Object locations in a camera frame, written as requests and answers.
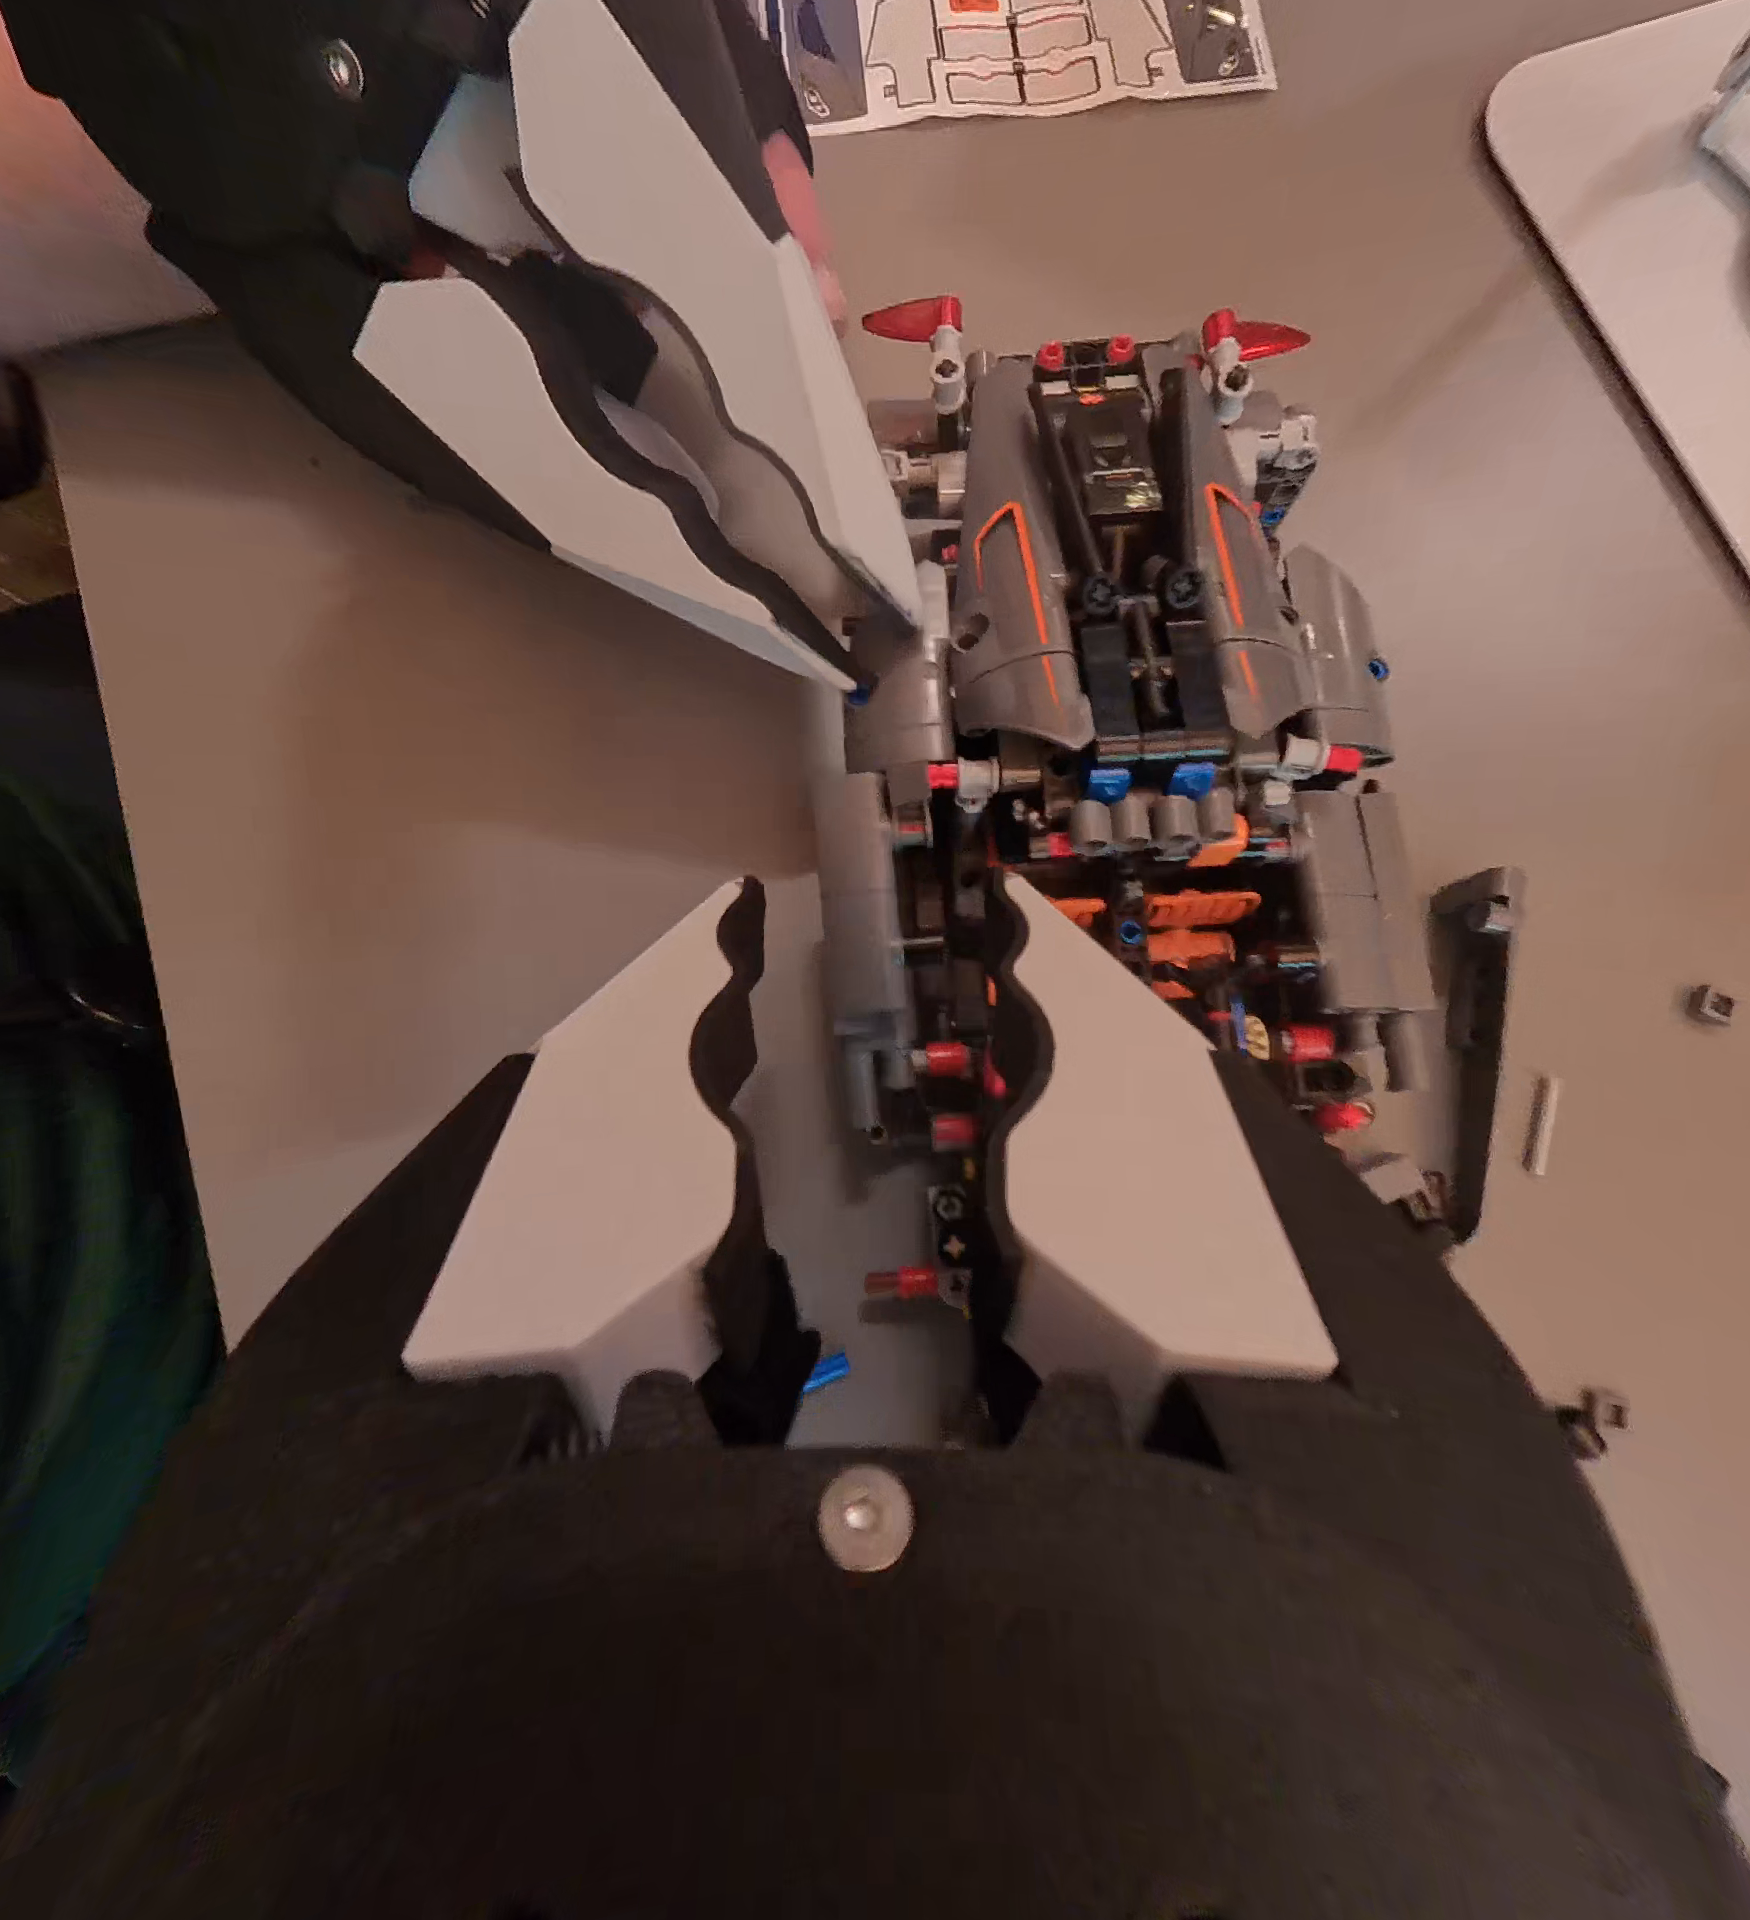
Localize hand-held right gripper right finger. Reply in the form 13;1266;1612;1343
965;866;1342;1447

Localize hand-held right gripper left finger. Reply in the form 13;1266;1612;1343
399;876;825;1447

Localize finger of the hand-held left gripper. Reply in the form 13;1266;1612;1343
504;0;926;638
350;274;869;695

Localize grey lego cylinder assembly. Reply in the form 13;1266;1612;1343
812;767;926;1150

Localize large grey lego vehicle model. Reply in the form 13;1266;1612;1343
812;293;1447;1442

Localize person's left forearm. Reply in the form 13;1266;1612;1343
0;0;218;360

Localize long dark grey lego beam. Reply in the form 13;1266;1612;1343
1429;866;1529;1245

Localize lego sticker sheet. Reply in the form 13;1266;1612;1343
777;0;1279;137

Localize person's left hand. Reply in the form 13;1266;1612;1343
765;139;851;334

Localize white flat board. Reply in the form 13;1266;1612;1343
1482;0;1750;677

